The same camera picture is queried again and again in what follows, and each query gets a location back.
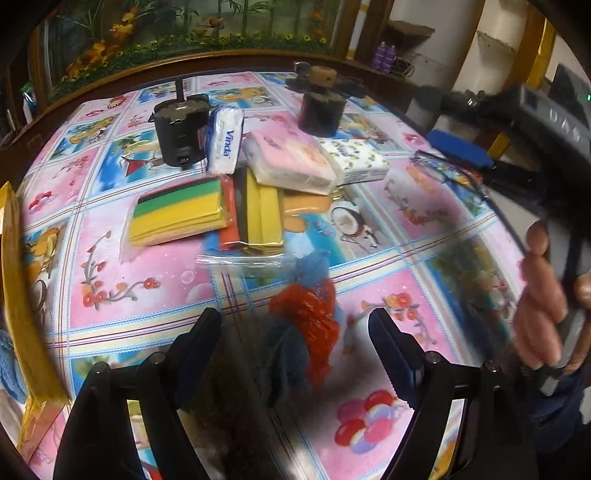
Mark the glass panel with artificial flowers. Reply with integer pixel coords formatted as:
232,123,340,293
46,0,356,100

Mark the black cylinder with wooden knob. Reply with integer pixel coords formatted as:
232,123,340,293
286,65,365,137

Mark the printed cartoon tablecloth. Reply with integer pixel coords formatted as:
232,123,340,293
18,69,532,480

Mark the green and yellow sponge pack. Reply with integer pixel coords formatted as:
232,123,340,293
122,178,236,247

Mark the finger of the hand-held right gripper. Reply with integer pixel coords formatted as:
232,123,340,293
417,84,525,121
426,129,548,191

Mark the black cylinder with rod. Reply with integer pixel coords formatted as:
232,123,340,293
152,78,211,168

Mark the lemon print tissue pack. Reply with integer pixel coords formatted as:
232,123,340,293
318,138,391,183

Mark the zip bag of coloured sponges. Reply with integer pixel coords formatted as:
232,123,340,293
196,166,289,271

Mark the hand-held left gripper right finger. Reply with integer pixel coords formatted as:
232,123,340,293
368,308,539,480

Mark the pink tissue pack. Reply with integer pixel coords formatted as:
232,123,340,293
242,128,345,195

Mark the person's right hand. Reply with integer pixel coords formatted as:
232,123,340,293
512,220,591,371

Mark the person's right forearm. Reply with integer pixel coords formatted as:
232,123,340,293
503,364,591,457

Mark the blue and white tissue pack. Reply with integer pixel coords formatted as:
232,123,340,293
205,105,245,175

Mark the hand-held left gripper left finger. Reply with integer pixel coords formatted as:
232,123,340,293
53,307,222,480

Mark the yellow cardboard box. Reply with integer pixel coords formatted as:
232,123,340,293
0,181,70,462

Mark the red and blue mesh scrubber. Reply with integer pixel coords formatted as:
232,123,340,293
259,251,342,407

